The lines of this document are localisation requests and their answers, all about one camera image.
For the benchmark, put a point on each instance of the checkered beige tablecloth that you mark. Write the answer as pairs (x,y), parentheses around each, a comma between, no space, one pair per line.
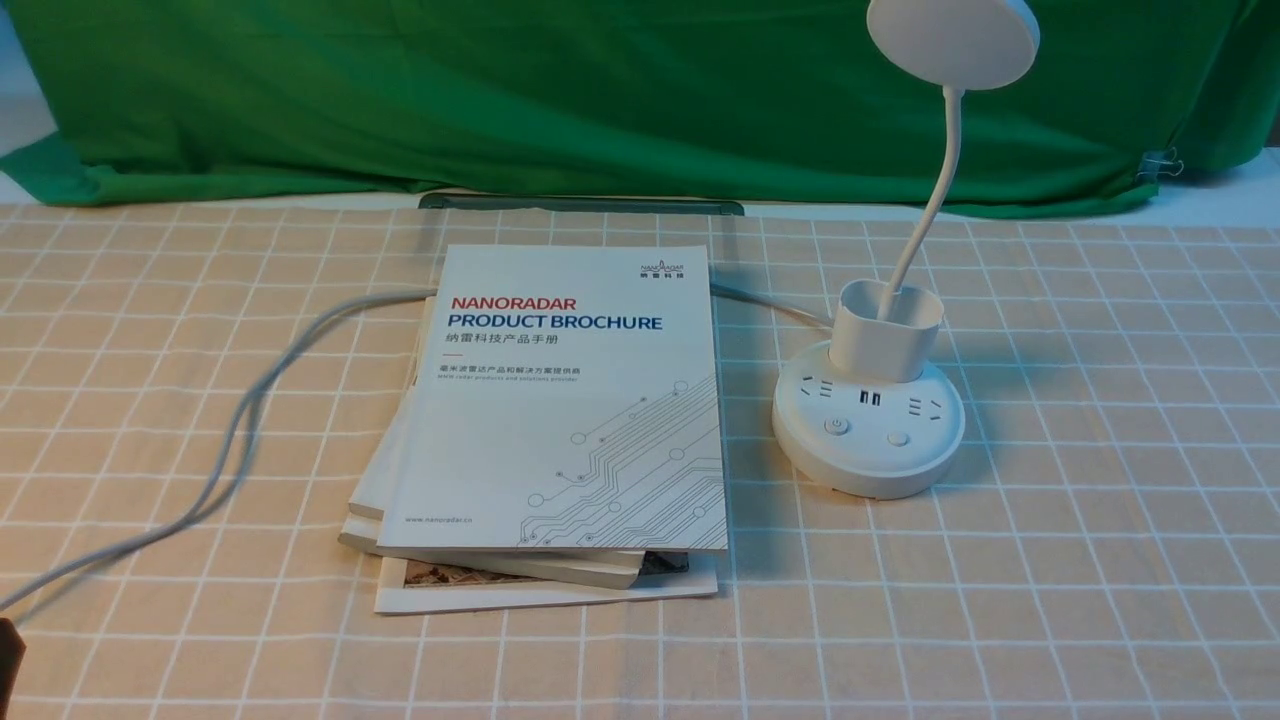
(1104,548)

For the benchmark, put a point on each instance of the dark flat bar behind books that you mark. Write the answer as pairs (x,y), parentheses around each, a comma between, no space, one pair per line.
(574,204)

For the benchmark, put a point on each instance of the metal binder clip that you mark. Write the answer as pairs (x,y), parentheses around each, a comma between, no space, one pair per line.
(1158,164)

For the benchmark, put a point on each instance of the dark brown object at edge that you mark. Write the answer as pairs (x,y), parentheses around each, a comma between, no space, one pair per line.
(12,651)

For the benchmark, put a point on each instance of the white Nanoradar product brochure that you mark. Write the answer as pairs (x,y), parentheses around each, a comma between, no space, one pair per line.
(567,399)

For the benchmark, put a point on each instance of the white desk lamp with sockets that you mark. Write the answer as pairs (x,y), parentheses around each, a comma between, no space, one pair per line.
(866,412)

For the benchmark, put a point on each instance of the thick white middle book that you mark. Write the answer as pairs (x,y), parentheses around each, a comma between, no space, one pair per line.
(366,507)

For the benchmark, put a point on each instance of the bottom white booklet with photo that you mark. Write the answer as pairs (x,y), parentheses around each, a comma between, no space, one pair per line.
(413,588)

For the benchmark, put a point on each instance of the green backdrop cloth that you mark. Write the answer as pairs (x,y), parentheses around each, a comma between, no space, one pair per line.
(168,101)

